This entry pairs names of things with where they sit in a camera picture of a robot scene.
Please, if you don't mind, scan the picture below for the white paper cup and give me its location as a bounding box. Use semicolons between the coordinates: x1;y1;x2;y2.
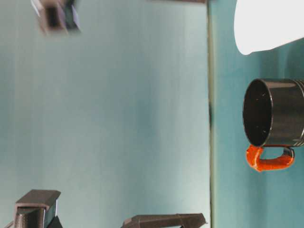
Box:
234;0;304;56

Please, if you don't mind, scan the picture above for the black cup holder red handle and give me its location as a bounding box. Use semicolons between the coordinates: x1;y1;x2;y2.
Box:
242;78;304;172

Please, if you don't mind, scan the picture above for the blue-green table cloth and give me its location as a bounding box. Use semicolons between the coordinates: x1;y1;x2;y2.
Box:
208;0;304;228

